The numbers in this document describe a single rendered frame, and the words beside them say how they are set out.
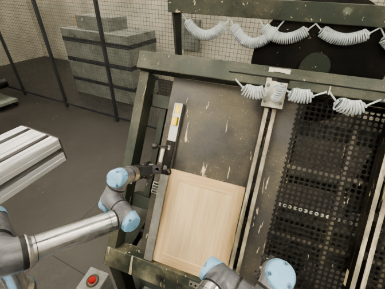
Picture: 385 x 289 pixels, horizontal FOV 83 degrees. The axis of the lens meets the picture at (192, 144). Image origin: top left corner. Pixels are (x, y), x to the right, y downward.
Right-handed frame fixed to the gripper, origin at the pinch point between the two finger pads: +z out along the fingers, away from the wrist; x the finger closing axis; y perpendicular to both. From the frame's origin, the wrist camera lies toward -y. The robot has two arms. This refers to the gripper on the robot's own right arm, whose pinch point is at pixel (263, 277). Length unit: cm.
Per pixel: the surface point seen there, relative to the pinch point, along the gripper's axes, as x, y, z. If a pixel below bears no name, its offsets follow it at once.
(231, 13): 55, 130, -23
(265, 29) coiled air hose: 32, 127, -17
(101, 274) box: 77, -32, 27
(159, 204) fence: 61, 13, 21
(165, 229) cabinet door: 54, 2, 30
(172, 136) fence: 64, 48, 0
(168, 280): 44, -22, 41
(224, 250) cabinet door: 18.7, 4.9, 31.8
